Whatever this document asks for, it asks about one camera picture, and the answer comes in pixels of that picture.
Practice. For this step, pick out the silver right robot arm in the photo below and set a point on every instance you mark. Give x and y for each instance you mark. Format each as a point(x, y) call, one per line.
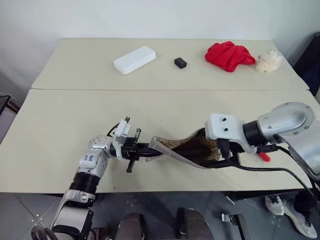
point(285, 122)

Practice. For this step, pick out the small black box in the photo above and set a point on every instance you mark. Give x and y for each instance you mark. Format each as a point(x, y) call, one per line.
point(180, 62)

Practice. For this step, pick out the black trouser leg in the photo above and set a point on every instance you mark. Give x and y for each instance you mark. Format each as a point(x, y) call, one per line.
point(303, 201)

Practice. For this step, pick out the white plastic rectangular box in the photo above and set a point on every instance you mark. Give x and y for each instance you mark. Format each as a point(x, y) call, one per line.
point(135, 60)

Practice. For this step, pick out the grey checked fabric pouch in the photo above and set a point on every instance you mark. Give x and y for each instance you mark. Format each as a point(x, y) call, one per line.
point(170, 148)

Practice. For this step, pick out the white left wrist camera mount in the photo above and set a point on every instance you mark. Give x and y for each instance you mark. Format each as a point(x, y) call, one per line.
point(123, 132)

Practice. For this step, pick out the black flat panel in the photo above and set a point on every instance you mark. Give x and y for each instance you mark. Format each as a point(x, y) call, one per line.
point(3, 102)

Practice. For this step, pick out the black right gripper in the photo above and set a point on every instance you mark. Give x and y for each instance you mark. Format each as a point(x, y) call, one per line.
point(235, 153)

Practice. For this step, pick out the dark rounded shape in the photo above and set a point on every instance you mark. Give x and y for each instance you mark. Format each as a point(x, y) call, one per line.
point(191, 225)
point(131, 226)

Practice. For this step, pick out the red crumpled cloth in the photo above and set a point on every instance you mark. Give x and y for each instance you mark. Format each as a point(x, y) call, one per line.
point(228, 57)

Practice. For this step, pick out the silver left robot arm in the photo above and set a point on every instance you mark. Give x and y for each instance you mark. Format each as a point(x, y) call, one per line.
point(87, 170)

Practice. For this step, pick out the white sneaker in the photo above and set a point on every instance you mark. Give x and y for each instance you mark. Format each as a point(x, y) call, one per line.
point(302, 222)
point(275, 205)

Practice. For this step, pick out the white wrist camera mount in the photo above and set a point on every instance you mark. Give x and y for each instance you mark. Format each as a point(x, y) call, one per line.
point(225, 126)
point(123, 132)

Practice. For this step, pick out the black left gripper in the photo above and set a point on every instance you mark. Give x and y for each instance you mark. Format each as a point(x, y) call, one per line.
point(128, 148)

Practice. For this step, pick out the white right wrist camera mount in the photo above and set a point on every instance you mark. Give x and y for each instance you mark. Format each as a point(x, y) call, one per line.
point(225, 126)

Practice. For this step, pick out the cream plush toy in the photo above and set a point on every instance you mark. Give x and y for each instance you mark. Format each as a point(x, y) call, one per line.
point(268, 62)

